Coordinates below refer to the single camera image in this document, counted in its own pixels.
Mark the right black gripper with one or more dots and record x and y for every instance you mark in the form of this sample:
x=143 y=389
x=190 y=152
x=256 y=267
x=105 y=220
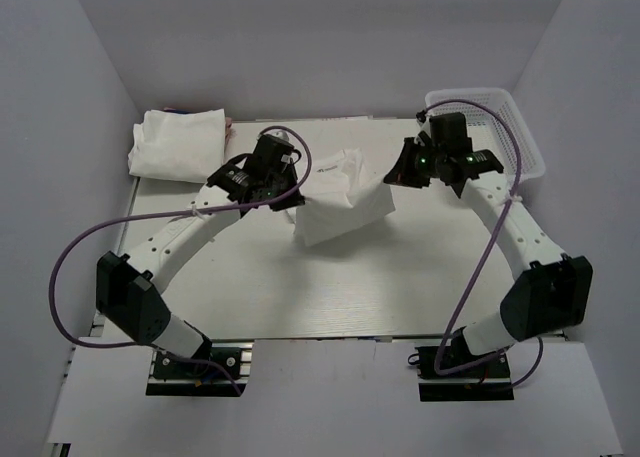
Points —
x=401 y=173

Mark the white t-shirt stack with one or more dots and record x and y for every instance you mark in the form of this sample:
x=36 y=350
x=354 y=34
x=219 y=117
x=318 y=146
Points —
x=183 y=147

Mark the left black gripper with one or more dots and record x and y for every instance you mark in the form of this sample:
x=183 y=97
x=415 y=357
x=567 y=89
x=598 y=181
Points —
x=290 y=201

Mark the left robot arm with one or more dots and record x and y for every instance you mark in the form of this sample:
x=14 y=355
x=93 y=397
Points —
x=130 y=287

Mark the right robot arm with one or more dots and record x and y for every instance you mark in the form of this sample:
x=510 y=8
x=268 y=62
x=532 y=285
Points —
x=550 y=288

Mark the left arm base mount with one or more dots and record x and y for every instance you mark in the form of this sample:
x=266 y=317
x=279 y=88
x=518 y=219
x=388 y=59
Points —
x=169 y=378

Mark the white printed cartoon t-shirt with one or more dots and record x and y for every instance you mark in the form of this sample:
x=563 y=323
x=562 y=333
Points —
x=341 y=196

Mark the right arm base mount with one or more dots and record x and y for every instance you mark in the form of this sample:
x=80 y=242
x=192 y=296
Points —
x=489 y=382

